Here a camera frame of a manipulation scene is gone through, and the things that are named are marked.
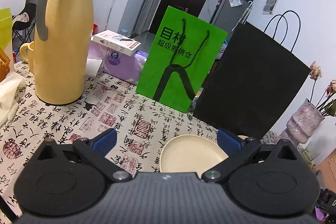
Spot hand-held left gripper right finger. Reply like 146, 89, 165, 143
201, 128, 302, 183

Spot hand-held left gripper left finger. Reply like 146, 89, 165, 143
34, 128, 132, 182

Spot printed tablecloth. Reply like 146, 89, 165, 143
0, 60, 319, 216

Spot pink hard case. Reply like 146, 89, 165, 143
315, 152, 336, 182

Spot clear glass cup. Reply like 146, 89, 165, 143
302, 140, 321, 165

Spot black paper bag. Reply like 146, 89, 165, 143
193, 10, 311, 140

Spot pink textured vase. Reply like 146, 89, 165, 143
280, 98, 326, 147

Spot white paper tissue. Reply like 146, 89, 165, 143
85, 57, 103, 76

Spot purple tissue pack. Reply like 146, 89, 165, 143
89, 36, 147, 85

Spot green paper bag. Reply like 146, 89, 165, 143
136, 6, 228, 114

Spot white flat box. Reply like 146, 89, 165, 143
93, 29, 141, 56

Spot white rubber glove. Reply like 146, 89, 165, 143
0, 73, 27, 126

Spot yellow thermos jug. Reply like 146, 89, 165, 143
34, 0, 99, 106

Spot dried pink roses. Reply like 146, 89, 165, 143
309, 61, 336, 125

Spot yellow mug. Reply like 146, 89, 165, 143
19, 41, 36, 72

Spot grey refrigerator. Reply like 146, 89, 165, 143
210, 0, 254, 30

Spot yellow-green snack box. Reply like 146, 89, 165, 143
0, 7, 13, 83

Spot black folding chair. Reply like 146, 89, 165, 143
12, 3, 37, 43

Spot dark entrance door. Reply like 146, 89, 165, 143
149, 0, 213, 35

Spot white mop handle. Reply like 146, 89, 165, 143
105, 0, 116, 31

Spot wall poster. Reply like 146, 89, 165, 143
262, 0, 281, 15

